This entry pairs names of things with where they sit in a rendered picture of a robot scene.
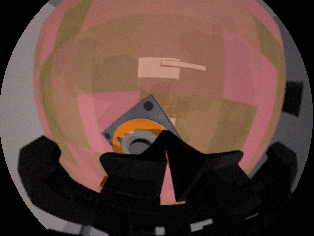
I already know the orange round plate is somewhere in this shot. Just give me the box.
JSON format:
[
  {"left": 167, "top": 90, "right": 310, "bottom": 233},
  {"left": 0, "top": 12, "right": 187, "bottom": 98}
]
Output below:
[{"left": 113, "top": 118, "right": 168, "bottom": 154}]

